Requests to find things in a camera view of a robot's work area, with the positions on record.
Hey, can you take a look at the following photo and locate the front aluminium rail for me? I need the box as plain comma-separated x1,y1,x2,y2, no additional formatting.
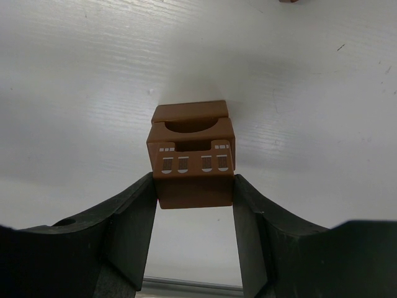
143,276,243,292

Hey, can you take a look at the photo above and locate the U-shaped brown wood block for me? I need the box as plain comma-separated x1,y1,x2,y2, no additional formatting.
146,117,236,164

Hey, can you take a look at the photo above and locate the notched brown wood block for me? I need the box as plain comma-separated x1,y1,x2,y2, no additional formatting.
153,140,234,209

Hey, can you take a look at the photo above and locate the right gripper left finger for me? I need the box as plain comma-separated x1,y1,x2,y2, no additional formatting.
1,174,157,297

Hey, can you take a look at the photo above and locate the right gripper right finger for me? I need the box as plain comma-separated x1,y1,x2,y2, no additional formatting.
233,174,396,297

